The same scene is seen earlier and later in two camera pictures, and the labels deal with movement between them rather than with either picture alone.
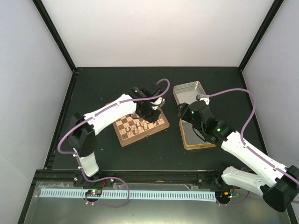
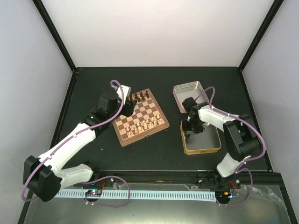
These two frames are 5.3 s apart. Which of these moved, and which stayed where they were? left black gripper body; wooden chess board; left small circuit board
Moved: left black gripper body
Stayed: left small circuit board; wooden chess board
